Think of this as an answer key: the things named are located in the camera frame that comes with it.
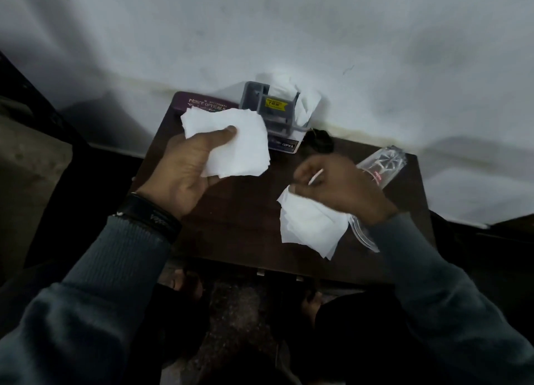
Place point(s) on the person's left hand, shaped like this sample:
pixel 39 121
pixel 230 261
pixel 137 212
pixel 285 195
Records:
pixel 179 176

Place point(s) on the person's right hand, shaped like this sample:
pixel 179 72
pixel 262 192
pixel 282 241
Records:
pixel 346 192

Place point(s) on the clear glass ashtray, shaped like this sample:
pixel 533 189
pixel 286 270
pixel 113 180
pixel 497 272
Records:
pixel 363 236

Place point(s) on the pile of white tissue papers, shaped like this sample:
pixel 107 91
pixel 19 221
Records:
pixel 308 226

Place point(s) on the clear drinking glass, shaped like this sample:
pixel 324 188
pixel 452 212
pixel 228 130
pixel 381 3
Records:
pixel 388 163

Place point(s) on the white tissue sheet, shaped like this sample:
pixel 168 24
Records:
pixel 246 146

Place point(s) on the maroon spectacle case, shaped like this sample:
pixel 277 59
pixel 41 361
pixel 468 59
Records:
pixel 183 101

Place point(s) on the white tissue wad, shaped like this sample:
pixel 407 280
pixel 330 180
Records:
pixel 308 105

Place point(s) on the person's left forearm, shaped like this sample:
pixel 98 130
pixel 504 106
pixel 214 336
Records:
pixel 83 305

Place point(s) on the person's right forearm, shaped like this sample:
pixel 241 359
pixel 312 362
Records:
pixel 459 297

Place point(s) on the black wristwatch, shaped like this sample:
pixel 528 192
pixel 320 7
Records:
pixel 150 217

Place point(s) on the grey plastic organizer box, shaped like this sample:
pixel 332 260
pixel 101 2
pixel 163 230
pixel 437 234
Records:
pixel 250 98

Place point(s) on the khaki blanket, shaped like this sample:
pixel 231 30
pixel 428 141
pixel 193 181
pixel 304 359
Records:
pixel 29 188

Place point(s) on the dark wooden cabinet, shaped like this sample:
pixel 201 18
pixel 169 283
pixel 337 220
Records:
pixel 513 226

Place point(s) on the black bed frame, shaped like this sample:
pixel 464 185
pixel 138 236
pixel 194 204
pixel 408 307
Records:
pixel 33 100

